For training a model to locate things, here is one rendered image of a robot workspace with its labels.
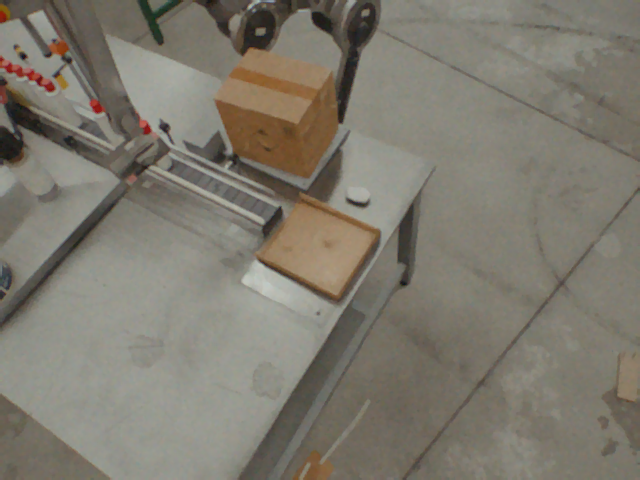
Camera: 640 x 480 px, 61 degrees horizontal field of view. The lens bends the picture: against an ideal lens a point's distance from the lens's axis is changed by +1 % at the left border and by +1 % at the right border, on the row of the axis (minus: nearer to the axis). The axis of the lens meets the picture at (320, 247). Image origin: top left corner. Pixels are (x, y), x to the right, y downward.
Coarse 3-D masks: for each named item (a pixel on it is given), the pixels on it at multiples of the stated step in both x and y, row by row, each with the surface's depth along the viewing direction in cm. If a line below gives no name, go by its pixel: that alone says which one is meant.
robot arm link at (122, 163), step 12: (120, 120) 127; (132, 120) 128; (132, 132) 129; (120, 144) 130; (108, 156) 129; (120, 156) 130; (132, 156) 130; (108, 168) 132; (120, 168) 129; (132, 168) 131
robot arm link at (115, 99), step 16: (64, 0) 122; (80, 0) 122; (80, 16) 122; (96, 16) 124; (80, 32) 123; (96, 32) 124; (96, 48) 124; (96, 64) 125; (112, 64) 127; (96, 80) 126; (112, 80) 127; (112, 96) 127; (128, 96) 128; (112, 112) 127; (128, 112) 128; (112, 128) 132
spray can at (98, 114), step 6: (90, 102) 177; (96, 102) 177; (96, 108) 177; (96, 114) 179; (102, 114) 180; (96, 120) 181; (102, 120) 181; (102, 126) 183; (108, 126) 184; (108, 132) 186; (108, 138) 189; (114, 138) 188; (114, 144) 191
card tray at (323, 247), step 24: (288, 216) 177; (312, 216) 176; (336, 216) 175; (288, 240) 172; (312, 240) 171; (336, 240) 170; (360, 240) 169; (288, 264) 168; (312, 264) 167; (336, 264) 166; (360, 264) 165; (336, 288) 162
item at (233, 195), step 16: (32, 112) 208; (64, 128) 202; (80, 128) 201; (96, 128) 200; (96, 144) 196; (176, 160) 188; (160, 176) 186; (176, 176) 185; (192, 176) 184; (208, 176) 183; (192, 192) 183; (208, 192) 180; (224, 192) 179; (240, 192) 178; (256, 208) 174; (272, 208) 174
